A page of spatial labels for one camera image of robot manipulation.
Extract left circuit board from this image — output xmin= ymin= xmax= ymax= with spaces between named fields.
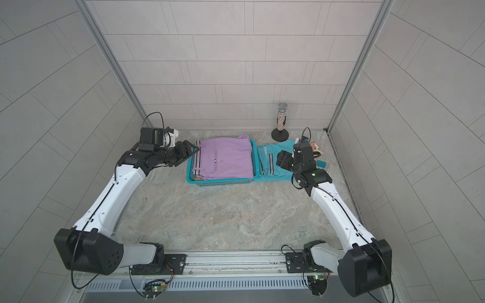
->
xmin=142 ymin=279 xmax=167 ymax=300

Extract bottle on black stand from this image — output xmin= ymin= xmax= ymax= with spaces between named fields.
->
xmin=271 ymin=102 xmax=289 ymax=142

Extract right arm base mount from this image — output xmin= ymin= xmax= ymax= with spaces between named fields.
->
xmin=284 ymin=251 xmax=316 ymax=273

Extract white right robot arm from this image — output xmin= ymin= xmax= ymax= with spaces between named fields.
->
xmin=276 ymin=142 xmax=392 ymax=297

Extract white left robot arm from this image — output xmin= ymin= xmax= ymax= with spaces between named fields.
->
xmin=54 ymin=140 xmax=199 ymax=275

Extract teal plastic basket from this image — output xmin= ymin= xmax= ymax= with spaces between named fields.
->
xmin=186 ymin=135 xmax=260 ymax=186

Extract teal pants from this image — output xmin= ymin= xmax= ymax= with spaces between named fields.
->
xmin=253 ymin=139 xmax=327 ymax=183

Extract circuit board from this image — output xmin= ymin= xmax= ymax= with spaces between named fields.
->
xmin=304 ymin=275 xmax=328 ymax=296
xmin=142 ymin=279 xmax=167 ymax=300

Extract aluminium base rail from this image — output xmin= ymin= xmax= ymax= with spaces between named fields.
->
xmin=75 ymin=247 xmax=338 ymax=294

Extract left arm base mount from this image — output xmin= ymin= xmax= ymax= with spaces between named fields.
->
xmin=131 ymin=254 xmax=187 ymax=276

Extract small red box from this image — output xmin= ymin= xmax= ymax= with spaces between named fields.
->
xmin=310 ymin=142 xmax=323 ymax=158

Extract right circuit board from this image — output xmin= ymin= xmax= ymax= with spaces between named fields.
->
xmin=304 ymin=275 xmax=328 ymax=296

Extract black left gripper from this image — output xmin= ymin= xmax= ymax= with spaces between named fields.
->
xmin=153 ymin=139 xmax=200 ymax=166

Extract purple pants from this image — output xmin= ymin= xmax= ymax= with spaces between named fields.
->
xmin=192 ymin=135 xmax=254 ymax=180

